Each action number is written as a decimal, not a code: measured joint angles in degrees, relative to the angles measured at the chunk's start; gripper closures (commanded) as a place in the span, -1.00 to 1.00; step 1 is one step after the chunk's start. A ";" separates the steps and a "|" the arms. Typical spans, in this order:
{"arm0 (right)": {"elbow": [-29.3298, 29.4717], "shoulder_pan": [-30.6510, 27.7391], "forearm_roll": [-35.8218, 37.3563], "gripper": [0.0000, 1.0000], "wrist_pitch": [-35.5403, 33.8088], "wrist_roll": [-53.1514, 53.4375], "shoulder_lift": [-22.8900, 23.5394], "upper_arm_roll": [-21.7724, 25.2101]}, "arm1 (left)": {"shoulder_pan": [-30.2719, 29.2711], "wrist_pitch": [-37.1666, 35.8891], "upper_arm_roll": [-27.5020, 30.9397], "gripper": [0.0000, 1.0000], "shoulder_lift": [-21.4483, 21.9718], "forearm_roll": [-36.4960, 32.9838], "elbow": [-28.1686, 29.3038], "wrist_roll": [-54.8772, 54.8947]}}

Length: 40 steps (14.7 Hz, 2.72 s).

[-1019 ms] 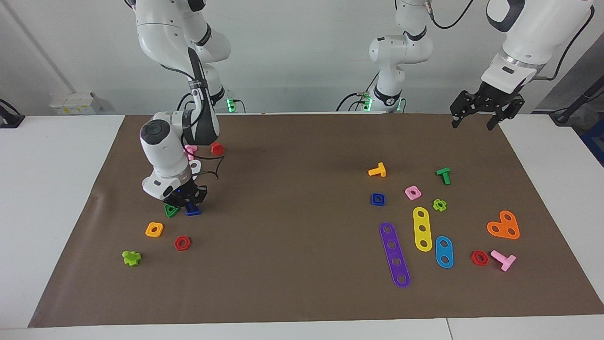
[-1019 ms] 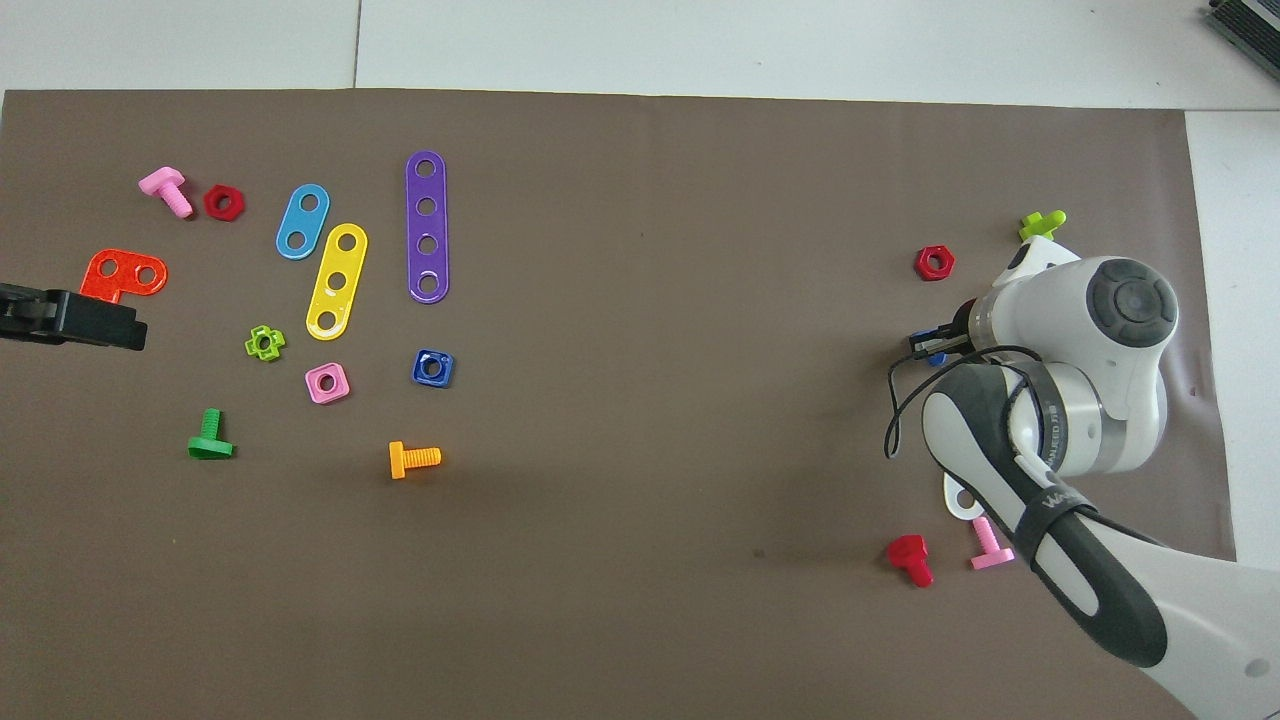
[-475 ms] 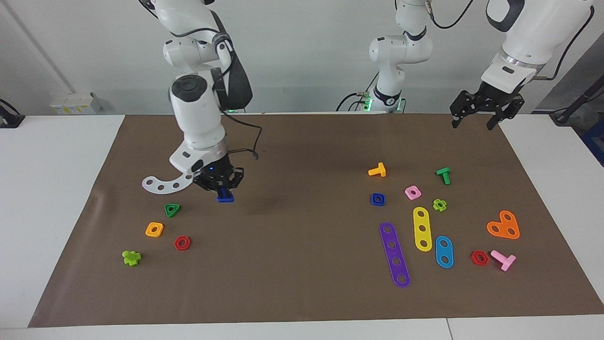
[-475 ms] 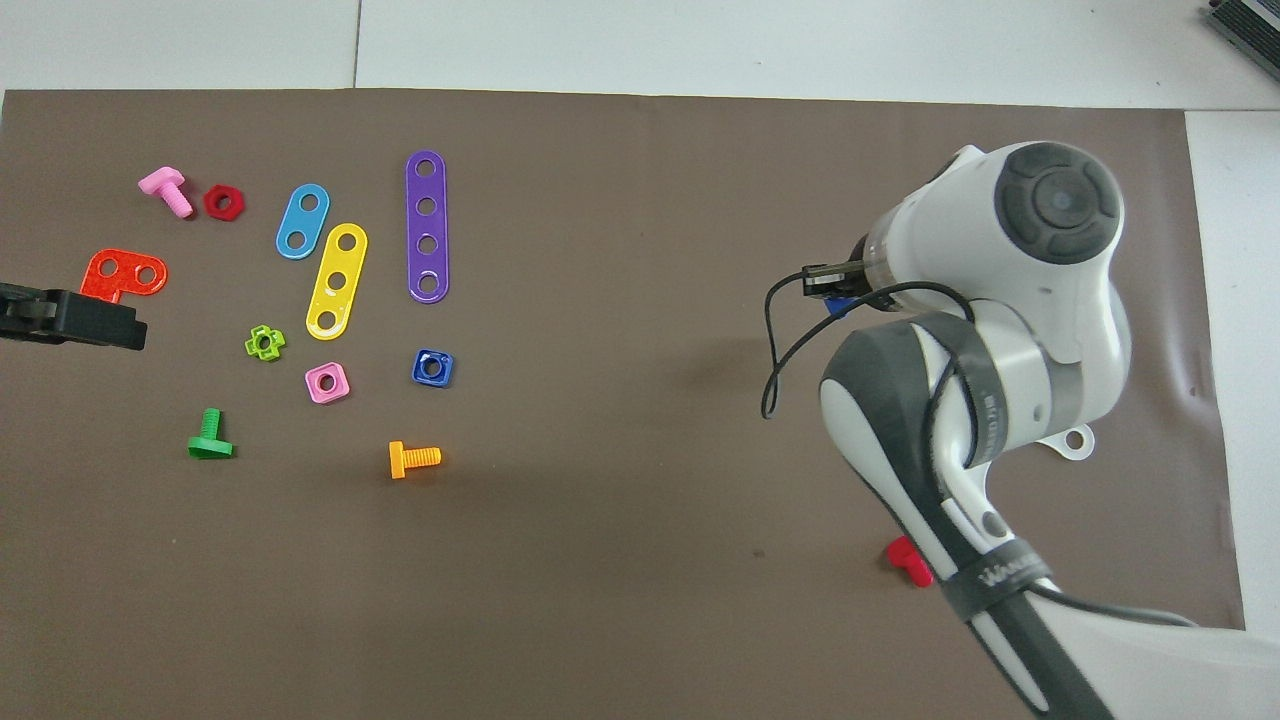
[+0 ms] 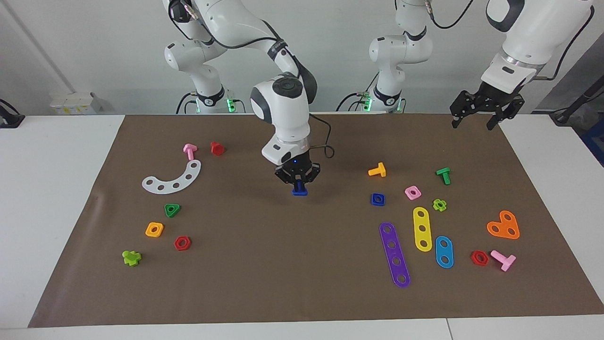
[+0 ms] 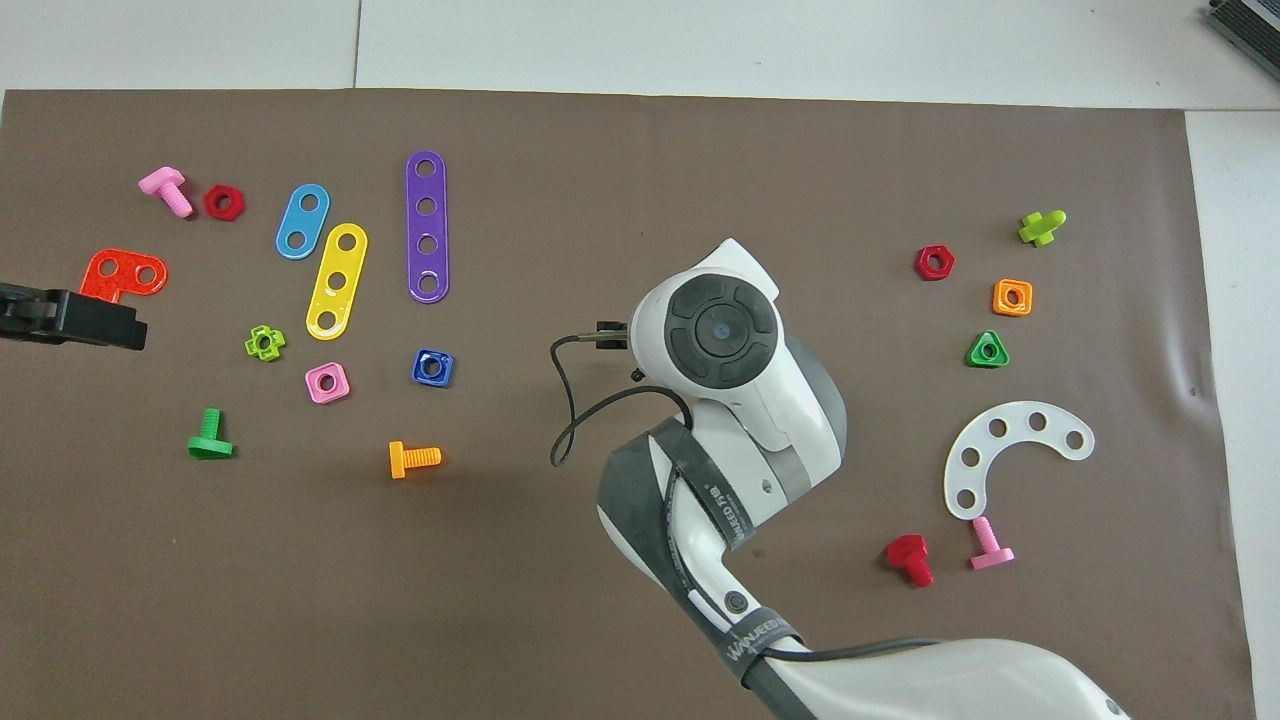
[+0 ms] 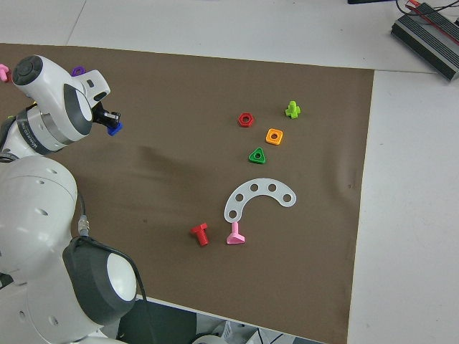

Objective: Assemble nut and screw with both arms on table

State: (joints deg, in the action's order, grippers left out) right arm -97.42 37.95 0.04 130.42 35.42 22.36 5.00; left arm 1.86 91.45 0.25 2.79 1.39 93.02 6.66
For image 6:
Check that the lime green cross nut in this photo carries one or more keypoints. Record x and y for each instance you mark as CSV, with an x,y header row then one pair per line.
x,y
251,345

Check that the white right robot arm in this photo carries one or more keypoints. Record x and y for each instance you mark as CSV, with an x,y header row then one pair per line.
x,y
720,330

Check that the purple four-hole plastic strip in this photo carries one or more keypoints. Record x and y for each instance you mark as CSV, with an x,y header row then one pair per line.
x,y
426,226

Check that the orange plastic screw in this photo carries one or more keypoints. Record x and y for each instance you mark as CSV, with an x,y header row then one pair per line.
x,y
420,458

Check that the white curved five-hole plate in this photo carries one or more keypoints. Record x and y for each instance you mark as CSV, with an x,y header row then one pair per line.
x,y
1017,422

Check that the black ribbed device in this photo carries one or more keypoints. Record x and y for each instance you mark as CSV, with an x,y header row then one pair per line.
x,y
1250,25

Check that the green triangular plastic nut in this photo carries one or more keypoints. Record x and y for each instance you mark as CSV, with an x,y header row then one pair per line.
x,y
975,360

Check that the green plastic screw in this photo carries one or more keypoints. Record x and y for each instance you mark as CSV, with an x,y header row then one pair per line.
x,y
210,446

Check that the red hexagonal plastic nut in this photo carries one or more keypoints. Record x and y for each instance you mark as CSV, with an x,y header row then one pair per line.
x,y
211,203
922,263

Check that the pink square plastic nut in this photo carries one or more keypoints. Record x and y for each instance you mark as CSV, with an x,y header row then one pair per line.
x,y
340,393

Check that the orange square plastic nut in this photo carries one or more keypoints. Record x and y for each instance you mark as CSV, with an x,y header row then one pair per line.
x,y
999,308

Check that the brown paper table mat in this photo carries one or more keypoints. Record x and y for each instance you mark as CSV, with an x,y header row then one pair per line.
x,y
300,560

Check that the pink plastic screw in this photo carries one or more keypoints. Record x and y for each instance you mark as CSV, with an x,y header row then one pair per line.
x,y
985,535
163,183

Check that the red plastic screw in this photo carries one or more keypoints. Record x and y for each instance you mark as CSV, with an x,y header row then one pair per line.
x,y
908,550

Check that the blue square plastic nut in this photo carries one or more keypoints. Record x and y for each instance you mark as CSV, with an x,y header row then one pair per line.
x,y
420,379

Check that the yellow three-hole plastic strip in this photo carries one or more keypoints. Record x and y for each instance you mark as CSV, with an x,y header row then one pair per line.
x,y
342,262

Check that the blue two-hole plastic strip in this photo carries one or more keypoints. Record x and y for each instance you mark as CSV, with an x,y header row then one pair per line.
x,y
303,221

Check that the lime green cross-head screw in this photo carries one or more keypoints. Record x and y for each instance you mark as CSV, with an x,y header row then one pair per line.
x,y
1040,228

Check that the orange three-hole corner plate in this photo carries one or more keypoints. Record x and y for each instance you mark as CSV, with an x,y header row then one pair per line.
x,y
100,275

